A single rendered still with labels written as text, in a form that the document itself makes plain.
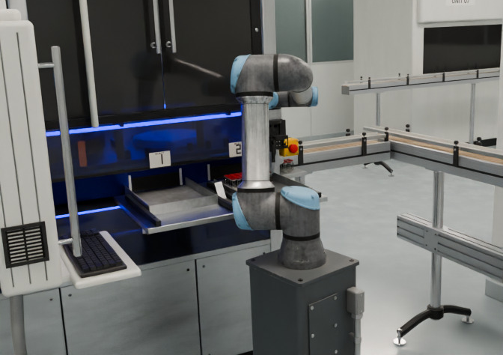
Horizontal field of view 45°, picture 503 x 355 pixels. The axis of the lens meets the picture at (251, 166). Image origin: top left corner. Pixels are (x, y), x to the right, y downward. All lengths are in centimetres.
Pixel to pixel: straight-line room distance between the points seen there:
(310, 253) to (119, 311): 98
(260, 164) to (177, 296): 94
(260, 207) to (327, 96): 645
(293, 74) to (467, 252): 137
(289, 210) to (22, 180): 76
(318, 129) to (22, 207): 669
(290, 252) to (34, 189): 76
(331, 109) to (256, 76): 646
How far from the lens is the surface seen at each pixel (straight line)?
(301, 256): 187
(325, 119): 825
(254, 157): 185
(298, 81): 187
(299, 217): 183
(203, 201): 223
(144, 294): 256
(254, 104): 185
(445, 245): 298
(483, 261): 285
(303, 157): 283
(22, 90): 173
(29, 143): 175
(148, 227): 205
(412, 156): 301
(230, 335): 279
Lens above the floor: 150
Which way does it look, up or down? 13 degrees down
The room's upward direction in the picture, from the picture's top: 2 degrees counter-clockwise
